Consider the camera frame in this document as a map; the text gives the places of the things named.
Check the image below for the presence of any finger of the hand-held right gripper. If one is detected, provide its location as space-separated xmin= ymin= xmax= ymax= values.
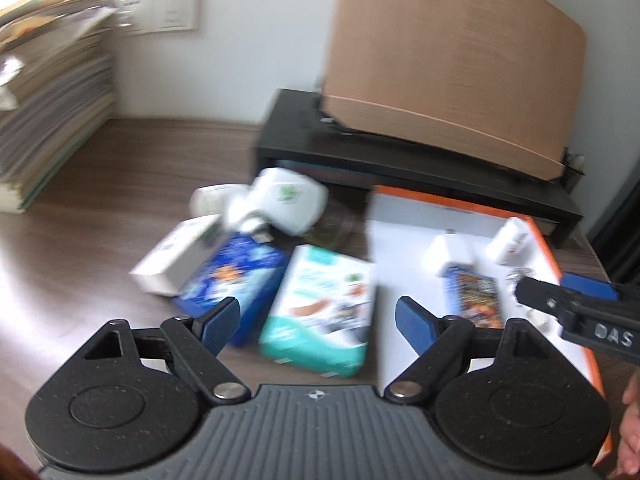
xmin=515 ymin=277 xmax=568 ymax=328
xmin=560 ymin=274 xmax=618 ymax=303

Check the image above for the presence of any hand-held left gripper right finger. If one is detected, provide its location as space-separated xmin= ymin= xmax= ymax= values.
xmin=382 ymin=296 xmax=548 ymax=403

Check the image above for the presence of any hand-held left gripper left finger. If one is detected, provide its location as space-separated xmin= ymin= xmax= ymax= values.
xmin=82 ymin=296 xmax=251 ymax=406

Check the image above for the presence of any blue cartoon box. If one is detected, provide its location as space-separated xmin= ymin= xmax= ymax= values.
xmin=172 ymin=232 xmax=288 ymax=348

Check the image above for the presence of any colourful playing card box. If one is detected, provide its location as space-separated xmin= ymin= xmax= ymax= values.
xmin=442 ymin=266 xmax=506 ymax=330

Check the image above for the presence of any small white bottle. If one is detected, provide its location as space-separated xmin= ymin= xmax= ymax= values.
xmin=487 ymin=217 xmax=531 ymax=266

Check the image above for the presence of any white charger plug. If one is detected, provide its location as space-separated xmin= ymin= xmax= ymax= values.
xmin=432 ymin=232 xmax=476 ymax=278

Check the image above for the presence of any orange and white box tray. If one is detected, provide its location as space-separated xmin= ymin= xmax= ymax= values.
xmin=365 ymin=185 xmax=613 ymax=466

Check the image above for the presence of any white cardboard box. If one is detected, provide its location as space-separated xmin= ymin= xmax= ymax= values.
xmin=130 ymin=215 xmax=223 ymax=297

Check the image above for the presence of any teal and white box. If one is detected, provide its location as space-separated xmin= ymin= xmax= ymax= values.
xmin=258 ymin=245 xmax=377 ymax=378

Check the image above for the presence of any white plug-in heater with bottle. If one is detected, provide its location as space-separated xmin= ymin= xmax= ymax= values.
xmin=222 ymin=167 xmax=328 ymax=243

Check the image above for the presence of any person's right hand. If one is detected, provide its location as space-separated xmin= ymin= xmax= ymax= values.
xmin=619 ymin=372 xmax=640 ymax=471

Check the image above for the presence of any black desk riser shelf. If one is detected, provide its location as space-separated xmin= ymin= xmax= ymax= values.
xmin=254 ymin=89 xmax=585 ymax=250

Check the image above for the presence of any wooden book stand board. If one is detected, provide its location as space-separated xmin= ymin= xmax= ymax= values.
xmin=320 ymin=0 xmax=587 ymax=181

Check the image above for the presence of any stack of books and papers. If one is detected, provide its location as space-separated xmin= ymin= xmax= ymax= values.
xmin=0 ymin=0 xmax=118 ymax=213

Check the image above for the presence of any white wall socket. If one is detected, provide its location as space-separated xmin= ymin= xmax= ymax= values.
xmin=107 ymin=0 xmax=162 ymax=36
xmin=157 ymin=0 xmax=203 ymax=33

